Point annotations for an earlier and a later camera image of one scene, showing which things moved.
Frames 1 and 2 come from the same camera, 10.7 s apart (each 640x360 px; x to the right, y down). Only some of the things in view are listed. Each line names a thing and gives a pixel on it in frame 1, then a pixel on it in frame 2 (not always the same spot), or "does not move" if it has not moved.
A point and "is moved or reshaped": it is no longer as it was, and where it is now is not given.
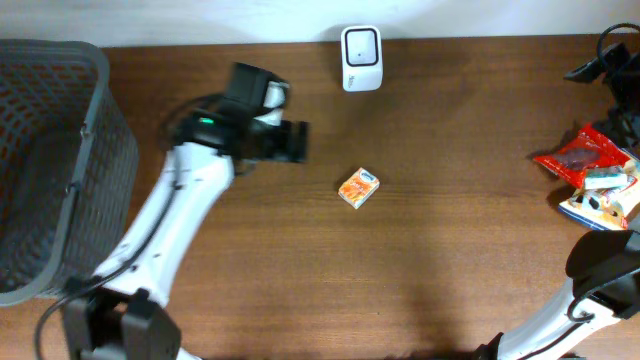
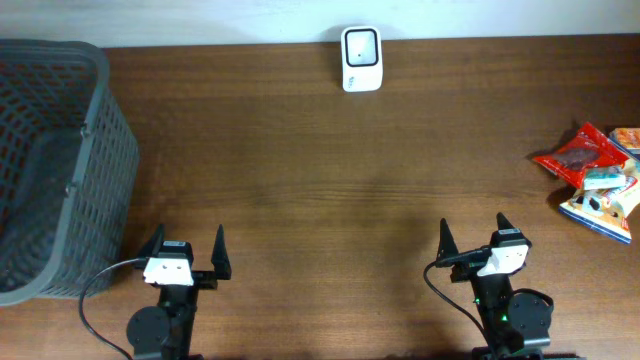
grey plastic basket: x=69 y=168 does not move
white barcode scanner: x=361 y=53 does not move
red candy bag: x=590 y=150 does not move
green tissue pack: x=605 y=177 does not move
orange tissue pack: x=359 y=187 is moved or reshaped
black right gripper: x=605 y=63 → x=461 y=268
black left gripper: x=297 y=141 → x=203 y=278
